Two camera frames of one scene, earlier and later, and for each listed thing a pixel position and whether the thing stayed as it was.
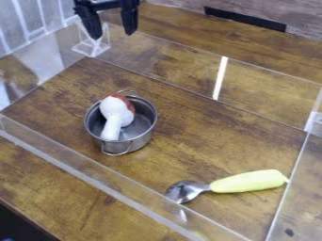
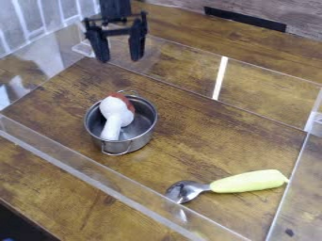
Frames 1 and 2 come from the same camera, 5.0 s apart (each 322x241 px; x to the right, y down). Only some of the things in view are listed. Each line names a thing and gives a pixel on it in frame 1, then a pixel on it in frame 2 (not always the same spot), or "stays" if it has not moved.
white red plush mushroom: [118, 108] stays
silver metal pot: [137, 134] stays
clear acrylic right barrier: [299, 218] stays
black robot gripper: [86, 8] -> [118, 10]
